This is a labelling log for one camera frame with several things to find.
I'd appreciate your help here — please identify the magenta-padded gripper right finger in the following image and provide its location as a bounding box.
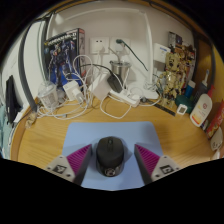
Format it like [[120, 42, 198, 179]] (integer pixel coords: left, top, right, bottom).
[[133, 143, 182, 185]]

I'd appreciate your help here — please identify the brown tree figurine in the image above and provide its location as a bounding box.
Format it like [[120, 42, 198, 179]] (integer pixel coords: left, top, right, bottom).
[[156, 51, 188, 109]]

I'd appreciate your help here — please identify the bed with teal blanket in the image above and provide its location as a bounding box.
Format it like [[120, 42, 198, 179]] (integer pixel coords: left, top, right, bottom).
[[0, 103, 14, 159]]

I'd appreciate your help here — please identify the dark green round container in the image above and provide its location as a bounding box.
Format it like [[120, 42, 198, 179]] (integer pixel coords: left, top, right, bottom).
[[175, 94, 194, 114]]

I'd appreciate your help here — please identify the dark spray bottle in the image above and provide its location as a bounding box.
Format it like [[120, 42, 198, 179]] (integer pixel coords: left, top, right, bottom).
[[199, 68, 212, 98]]

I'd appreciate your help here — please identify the white power strip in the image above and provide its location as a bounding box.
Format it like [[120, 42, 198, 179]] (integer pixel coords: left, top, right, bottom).
[[109, 89, 142, 108]]

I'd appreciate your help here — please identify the white wall box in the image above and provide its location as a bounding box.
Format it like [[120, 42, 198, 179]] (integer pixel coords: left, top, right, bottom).
[[153, 42, 172, 64]]

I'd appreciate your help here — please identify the black computer mouse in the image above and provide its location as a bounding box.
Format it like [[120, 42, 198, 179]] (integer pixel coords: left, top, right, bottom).
[[95, 135, 125, 178]]

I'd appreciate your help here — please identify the clear plastic cup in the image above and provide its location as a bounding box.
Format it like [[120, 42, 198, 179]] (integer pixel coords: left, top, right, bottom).
[[37, 80, 60, 109]]

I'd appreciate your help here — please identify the small clear cup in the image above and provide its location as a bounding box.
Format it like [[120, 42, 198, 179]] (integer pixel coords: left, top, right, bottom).
[[213, 149, 224, 160]]

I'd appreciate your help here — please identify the black power adapter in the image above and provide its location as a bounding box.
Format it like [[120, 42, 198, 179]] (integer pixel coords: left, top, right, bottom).
[[106, 73, 124, 94]]

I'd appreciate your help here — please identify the blue robot model kit box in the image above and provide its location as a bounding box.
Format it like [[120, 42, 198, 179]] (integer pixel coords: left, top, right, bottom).
[[43, 27, 86, 89]]

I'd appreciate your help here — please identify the grey metal frame post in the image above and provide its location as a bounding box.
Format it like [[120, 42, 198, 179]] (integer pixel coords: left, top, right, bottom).
[[193, 29, 217, 88], [18, 13, 48, 113]]

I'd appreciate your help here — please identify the small white desk clock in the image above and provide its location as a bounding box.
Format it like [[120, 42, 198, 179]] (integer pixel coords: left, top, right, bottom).
[[175, 103, 189, 116]]

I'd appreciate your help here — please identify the white mug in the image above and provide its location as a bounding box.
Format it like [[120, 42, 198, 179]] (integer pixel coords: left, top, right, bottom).
[[209, 126, 224, 152]]

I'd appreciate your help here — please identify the white lotion bottle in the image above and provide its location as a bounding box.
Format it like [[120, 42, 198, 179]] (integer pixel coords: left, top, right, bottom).
[[189, 84, 214, 128]]

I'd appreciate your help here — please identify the white charging cable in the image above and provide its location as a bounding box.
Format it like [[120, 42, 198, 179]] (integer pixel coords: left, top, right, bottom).
[[36, 54, 101, 121]]

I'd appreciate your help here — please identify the white wall socket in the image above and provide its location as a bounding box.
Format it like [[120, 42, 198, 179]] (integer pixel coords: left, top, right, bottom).
[[110, 36, 131, 54], [89, 36, 110, 55]]

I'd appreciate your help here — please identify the white charger block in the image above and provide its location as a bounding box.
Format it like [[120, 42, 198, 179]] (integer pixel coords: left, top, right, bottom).
[[62, 80, 85, 103]]

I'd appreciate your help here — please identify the black backpack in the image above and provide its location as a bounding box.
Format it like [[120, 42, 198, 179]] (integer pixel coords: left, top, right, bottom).
[[4, 74, 23, 125]]

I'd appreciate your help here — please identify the steel cup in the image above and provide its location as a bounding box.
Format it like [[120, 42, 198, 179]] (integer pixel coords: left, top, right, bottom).
[[109, 59, 132, 84]]

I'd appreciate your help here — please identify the colourful figure box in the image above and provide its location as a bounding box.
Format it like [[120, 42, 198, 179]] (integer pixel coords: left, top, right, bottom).
[[168, 31, 198, 68]]

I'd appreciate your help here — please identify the light blue mouse pad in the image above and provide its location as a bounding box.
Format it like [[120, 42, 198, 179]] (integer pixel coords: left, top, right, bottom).
[[61, 121, 165, 192]]

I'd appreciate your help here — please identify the dark green power cable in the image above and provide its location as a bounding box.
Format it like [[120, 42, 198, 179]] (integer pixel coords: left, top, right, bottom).
[[115, 38, 149, 73]]

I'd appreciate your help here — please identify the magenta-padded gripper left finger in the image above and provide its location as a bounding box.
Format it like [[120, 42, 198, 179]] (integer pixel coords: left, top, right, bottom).
[[44, 143, 93, 186]]

